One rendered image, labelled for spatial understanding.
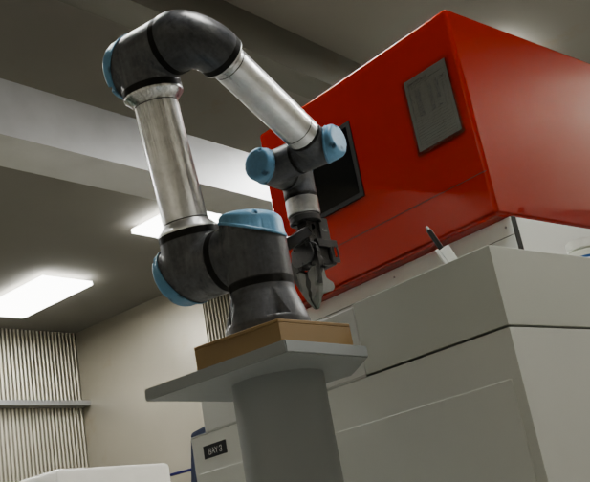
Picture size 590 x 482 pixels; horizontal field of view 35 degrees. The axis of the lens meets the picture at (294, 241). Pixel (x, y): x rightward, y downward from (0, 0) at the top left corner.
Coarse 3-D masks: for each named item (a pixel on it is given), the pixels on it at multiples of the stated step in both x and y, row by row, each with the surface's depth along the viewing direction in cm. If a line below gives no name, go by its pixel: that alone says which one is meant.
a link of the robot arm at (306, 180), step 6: (306, 174) 211; (312, 174) 213; (300, 180) 210; (306, 180) 211; (312, 180) 212; (294, 186) 209; (300, 186) 210; (306, 186) 210; (312, 186) 211; (288, 192) 211; (294, 192) 210; (300, 192) 209; (306, 192) 210; (312, 192) 210; (288, 198) 210
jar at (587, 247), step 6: (576, 240) 208; (582, 240) 208; (588, 240) 208; (570, 246) 209; (576, 246) 208; (582, 246) 208; (588, 246) 208; (570, 252) 210; (576, 252) 208; (582, 252) 207; (588, 252) 207
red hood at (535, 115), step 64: (384, 64) 268; (448, 64) 250; (512, 64) 266; (576, 64) 293; (384, 128) 266; (448, 128) 248; (512, 128) 254; (576, 128) 278; (320, 192) 283; (384, 192) 264; (448, 192) 247; (512, 192) 242; (576, 192) 264; (384, 256) 262
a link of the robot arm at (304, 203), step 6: (294, 198) 209; (300, 198) 209; (306, 198) 209; (312, 198) 210; (288, 204) 210; (294, 204) 209; (300, 204) 208; (306, 204) 208; (312, 204) 209; (318, 204) 211; (288, 210) 210; (294, 210) 209; (300, 210) 208; (306, 210) 208; (312, 210) 209; (318, 210) 210; (288, 216) 211
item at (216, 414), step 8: (344, 312) 191; (352, 312) 189; (328, 320) 194; (336, 320) 192; (344, 320) 190; (352, 320) 189; (352, 328) 189; (352, 336) 188; (360, 344) 187; (360, 368) 186; (352, 376) 187; (360, 376) 186; (328, 384) 192; (336, 384) 191; (208, 408) 222; (216, 408) 220; (224, 408) 218; (232, 408) 215; (208, 416) 222; (216, 416) 220; (224, 416) 217; (232, 416) 215; (208, 424) 222; (216, 424) 219; (224, 424) 217
